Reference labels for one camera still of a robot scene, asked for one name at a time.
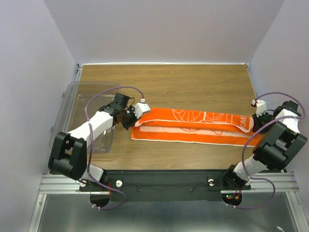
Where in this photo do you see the orange white cartoon towel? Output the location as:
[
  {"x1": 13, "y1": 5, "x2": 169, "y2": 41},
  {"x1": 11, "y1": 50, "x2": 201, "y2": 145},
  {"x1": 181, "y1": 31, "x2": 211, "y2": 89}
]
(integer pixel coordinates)
[{"x1": 130, "y1": 108, "x2": 254, "y2": 146}]

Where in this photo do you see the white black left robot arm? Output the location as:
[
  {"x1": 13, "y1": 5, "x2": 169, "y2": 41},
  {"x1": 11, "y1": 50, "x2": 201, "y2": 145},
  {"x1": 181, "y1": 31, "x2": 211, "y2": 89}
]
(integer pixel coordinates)
[{"x1": 48, "y1": 93, "x2": 151, "y2": 190}]

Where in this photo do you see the aluminium frame rail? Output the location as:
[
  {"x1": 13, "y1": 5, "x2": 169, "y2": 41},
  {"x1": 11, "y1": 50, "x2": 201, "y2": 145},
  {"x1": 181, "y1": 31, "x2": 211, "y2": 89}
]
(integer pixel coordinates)
[{"x1": 39, "y1": 173, "x2": 300, "y2": 194}]

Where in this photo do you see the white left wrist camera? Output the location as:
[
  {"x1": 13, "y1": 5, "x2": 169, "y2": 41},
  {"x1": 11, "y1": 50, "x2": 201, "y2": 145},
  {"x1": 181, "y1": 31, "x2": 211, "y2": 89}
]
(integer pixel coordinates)
[{"x1": 133, "y1": 98, "x2": 151, "y2": 120}]

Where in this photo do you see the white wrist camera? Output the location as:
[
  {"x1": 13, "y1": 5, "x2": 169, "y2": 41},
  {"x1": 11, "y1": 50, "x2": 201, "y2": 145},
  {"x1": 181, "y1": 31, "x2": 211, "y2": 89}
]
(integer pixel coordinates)
[
  {"x1": 251, "y1": 100, "x2": 267, "y2": 117},
  {"x1": 133, "y1": 98, "x2": 151, "y2": 120}
]

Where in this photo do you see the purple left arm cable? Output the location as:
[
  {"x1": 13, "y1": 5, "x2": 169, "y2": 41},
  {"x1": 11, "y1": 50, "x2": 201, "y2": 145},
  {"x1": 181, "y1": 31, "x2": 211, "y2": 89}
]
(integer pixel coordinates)
[{"x1": 85, "y1": 86, "x2": 145, "y2": 210}]

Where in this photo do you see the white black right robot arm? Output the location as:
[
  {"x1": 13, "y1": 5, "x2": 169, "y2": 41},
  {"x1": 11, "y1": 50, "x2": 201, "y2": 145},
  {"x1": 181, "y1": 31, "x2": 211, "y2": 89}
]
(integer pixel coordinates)
[{"x1": 222, "y1": 100, "x2": 308, "y2": 189}]

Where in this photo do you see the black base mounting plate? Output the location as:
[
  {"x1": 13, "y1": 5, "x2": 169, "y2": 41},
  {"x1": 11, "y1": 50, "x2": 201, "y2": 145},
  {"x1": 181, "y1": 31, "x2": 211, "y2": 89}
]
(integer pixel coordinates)
[{"x1": 80, "y1": 170, "x2": 250, "y2": 205}]

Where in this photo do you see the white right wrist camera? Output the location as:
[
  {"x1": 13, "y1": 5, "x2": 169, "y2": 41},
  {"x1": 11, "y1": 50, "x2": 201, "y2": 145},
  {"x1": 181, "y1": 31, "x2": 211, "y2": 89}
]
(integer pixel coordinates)
[{"x1": 251, "y1": 100, "x2": 267, "y2": 117}]

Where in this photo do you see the clear plastic bin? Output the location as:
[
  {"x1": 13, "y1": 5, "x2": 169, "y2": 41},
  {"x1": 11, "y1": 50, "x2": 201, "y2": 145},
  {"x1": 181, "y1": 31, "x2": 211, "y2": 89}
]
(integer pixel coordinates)
[{"x1": 49, "y1": 81, "x2": 120, "y2": 153}]

